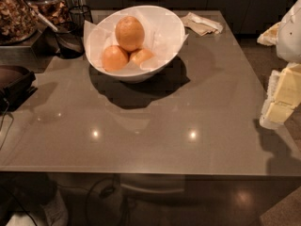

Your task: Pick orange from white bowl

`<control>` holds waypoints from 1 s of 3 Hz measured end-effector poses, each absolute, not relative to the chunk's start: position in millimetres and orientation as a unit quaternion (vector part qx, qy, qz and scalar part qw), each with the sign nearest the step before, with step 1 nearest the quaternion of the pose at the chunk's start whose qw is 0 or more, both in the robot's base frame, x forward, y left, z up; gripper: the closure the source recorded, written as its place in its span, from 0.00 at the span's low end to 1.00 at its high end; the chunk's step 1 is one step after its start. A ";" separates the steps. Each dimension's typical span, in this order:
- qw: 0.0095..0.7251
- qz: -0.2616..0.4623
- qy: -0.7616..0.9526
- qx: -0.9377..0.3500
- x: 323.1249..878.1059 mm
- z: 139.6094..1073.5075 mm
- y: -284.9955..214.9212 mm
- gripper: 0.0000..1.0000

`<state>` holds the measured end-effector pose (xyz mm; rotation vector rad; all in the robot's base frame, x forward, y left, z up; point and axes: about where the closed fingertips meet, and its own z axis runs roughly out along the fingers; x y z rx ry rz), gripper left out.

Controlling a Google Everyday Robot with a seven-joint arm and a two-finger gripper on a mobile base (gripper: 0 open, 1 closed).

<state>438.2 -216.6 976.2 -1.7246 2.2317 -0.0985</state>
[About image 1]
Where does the white shoe under table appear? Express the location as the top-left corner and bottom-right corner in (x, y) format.
(5, 190), (69, 226)

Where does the white ceramic bowl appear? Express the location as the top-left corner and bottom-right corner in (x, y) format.
(84, 6), (187, 83)

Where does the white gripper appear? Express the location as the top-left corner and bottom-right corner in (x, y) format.
(257, 0), (301, 130)

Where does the left orange in bowl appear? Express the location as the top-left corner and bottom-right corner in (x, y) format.
(102, 45), (129, 72)

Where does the small right orange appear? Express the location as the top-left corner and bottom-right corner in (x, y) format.
(130, 48), (154, 66)

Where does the white paper bowl liner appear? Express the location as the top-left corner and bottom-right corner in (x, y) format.
(84, 6), (187, 83)

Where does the black device at left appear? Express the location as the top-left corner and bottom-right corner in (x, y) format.
(0, 65), (37, 113)

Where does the large top orange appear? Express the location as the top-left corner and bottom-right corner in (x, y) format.
(115, 16), (145, 52)

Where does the black wire cup holder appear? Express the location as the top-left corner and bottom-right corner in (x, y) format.
(70, 5), (92, 33)

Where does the crumpled beige napkin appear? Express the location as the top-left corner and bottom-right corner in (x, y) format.
(181, 12), (224, 36)

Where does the large glass snack jar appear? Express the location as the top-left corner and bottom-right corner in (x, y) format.
(0, 0), (37, 45)

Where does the black cable under table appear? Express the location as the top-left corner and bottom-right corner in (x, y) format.
(84, 174), (133, 226)

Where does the black cable at left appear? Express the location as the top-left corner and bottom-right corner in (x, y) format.
(0, 97), (15, 151)

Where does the dark round dish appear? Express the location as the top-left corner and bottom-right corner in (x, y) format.
(55, 22), (84, 58)

